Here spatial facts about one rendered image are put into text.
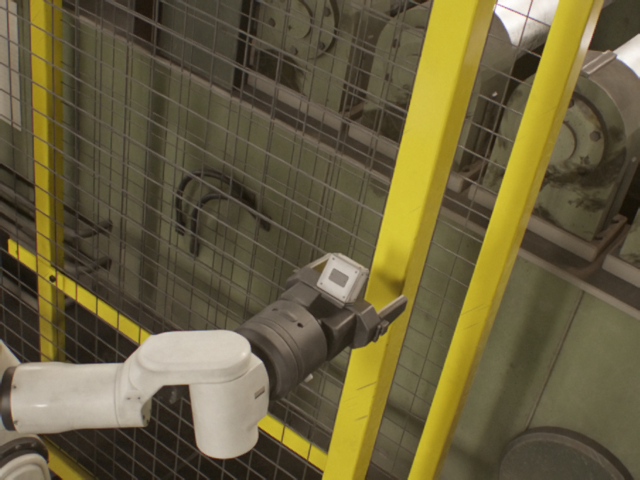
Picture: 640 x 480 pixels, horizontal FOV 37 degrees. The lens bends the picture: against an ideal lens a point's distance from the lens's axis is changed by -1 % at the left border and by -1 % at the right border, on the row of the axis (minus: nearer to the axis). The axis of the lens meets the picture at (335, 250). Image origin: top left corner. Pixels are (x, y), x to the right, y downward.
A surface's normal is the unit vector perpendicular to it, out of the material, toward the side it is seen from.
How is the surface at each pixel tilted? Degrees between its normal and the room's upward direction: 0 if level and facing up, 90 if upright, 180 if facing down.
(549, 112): 90
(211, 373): 82
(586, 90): 90
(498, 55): 62
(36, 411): 68
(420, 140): 90
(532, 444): 89
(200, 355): 13
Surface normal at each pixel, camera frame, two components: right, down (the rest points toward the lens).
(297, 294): 0.16, -0.79
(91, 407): 0.02, 0.21
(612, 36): -0.59, 0.41
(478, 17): 0.80, 0.46
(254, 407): 0.81, 0.27
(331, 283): -0.43, -0.04
